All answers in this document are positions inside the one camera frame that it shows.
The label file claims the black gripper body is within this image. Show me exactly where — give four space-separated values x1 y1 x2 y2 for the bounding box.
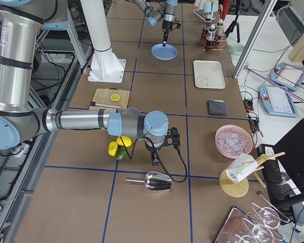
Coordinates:
144 138 167 158
162 20 173 35

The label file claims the blue plate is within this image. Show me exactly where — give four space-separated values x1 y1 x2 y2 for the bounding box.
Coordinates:
151 44 178 61

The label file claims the steel scoop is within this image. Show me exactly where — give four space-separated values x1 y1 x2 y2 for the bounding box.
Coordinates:
126 172 172 191

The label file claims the yellow lemon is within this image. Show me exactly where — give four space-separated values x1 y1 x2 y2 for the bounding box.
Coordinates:
107 141 119 156
116 136 132 147

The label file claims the green lime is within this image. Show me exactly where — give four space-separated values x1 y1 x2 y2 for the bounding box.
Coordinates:
115 147 127 161

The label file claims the blue plastic cup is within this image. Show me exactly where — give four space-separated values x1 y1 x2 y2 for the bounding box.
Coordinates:
203 0 213 13

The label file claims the grey folded cloth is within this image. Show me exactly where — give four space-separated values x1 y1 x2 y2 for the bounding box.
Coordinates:
206 99 229 115

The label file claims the cream bear tray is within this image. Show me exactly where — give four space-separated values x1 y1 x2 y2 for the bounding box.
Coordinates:
193 60 225 90

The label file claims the pink bowl with ice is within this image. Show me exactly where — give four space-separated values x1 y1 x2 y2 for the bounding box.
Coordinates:
215 125 253 158

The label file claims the lemon half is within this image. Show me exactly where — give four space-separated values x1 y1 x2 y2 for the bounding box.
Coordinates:
110 94 120 102

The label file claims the green bowl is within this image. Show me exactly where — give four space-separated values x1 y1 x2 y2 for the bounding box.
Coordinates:
230 43 245 58

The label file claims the wooden stand with carton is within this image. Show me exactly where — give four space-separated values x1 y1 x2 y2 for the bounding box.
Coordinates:
219 152 285 197

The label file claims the wooden cutting board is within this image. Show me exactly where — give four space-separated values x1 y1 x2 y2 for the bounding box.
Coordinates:
89 88 130 110

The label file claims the steel cylinder tool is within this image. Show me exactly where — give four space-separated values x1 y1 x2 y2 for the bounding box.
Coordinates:
90 101 122 109

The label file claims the blue teach pendant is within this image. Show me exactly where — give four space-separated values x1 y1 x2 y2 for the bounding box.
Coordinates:
259 85 298 117
270 62 304 91

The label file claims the white wire cup rack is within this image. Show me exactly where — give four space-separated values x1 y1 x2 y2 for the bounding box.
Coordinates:
193 0 223 20

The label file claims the copper wire bottle rack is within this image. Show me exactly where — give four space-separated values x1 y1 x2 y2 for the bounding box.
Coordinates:
201 28 227 52

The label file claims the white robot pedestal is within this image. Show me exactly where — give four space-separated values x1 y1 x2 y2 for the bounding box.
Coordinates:
82 1 126 84

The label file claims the aluminium frame post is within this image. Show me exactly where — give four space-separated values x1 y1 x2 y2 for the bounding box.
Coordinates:
233 0 277 78

